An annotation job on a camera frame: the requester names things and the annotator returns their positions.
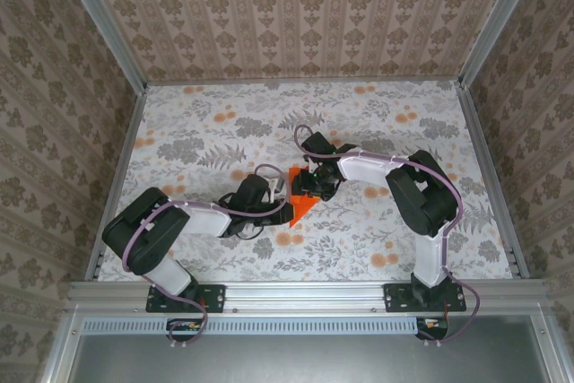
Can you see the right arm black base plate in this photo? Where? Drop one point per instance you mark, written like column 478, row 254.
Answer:
column 394, row 298

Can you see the orange square paper sheet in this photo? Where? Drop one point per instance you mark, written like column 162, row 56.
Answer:
column 302, row 210

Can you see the black connector board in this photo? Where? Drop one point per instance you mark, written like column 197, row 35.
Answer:
column 184, row 328
column 432, row 327

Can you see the floral patterned table cover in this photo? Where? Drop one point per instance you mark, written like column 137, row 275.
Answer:
column 341, row 257

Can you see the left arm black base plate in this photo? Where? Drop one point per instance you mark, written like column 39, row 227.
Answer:
column 215, row 298

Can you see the aluminium mounting rail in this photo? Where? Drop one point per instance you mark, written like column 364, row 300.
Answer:
column 305, row 295

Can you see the aluminium side rail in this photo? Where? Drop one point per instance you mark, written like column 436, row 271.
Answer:
column 117, row 181
column 494, row 181

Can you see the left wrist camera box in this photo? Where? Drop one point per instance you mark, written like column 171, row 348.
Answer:
column 275, row 185

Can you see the grey metal panel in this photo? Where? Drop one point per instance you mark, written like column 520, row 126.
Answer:
column 305, row 360

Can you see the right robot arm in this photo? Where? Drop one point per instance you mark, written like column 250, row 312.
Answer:
column 426, row 203

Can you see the aluminium frame post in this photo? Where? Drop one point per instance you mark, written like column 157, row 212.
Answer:
column 498, row 20
column 103, row 24

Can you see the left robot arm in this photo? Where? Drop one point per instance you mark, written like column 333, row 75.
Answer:
column 143, row 230

